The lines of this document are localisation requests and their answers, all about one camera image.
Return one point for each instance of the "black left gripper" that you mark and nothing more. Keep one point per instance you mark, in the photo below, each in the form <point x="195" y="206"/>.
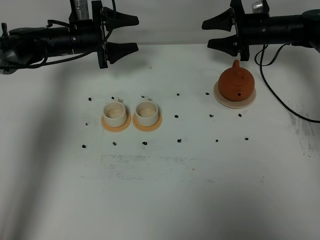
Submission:
<point x="87" y="36"/>

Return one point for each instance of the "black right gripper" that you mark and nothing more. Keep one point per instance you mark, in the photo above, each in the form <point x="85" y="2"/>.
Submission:
<point x="250" y="30"/>

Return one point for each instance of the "brown clay teapot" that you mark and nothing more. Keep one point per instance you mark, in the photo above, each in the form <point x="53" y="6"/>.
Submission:
<point x="236" y="83"/>

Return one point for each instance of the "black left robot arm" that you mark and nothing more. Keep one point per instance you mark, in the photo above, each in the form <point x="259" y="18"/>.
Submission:
<point x="60" y="42"/>

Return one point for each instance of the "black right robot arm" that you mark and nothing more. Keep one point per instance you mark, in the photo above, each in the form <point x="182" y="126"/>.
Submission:
<point x="297" y="30"/>

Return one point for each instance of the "beige round teapot coaster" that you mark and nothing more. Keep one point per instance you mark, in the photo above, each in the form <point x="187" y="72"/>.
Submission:
<point x="233" y="104"/>

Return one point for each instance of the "left white teacup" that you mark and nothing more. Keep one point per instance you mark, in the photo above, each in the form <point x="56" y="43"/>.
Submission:
<point x="114" y="113"/>

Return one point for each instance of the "white teacup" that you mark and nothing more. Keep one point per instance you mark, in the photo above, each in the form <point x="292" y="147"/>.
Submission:
<point x="114" y="113"/>
<point x="147" y="112"/>

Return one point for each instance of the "right white teacup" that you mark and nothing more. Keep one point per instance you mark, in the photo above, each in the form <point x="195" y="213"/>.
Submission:
<point x="147" y="112"/>

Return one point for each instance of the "left orange coaster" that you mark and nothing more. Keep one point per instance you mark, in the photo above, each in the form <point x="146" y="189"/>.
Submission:
<point x="116" y="129"/>

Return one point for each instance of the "orange coaster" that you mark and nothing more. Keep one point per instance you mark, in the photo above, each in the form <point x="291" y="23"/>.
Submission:
<point x="146" y="128"/>
<point x="116" y="129"/>

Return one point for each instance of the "right orange coaster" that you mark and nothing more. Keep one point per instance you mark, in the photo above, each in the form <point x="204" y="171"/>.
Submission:
<point x="146" y="128"/>

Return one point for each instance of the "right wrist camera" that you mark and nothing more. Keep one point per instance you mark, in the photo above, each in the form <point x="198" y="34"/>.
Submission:
<point x="259" y="7"/>

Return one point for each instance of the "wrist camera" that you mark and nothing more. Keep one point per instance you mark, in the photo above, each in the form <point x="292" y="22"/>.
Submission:
<point x="79" y="11"/>
<point x="259" y="7"/>

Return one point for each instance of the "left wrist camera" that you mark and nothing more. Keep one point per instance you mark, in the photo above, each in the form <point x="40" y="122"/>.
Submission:
<point x="79" y="11"/>

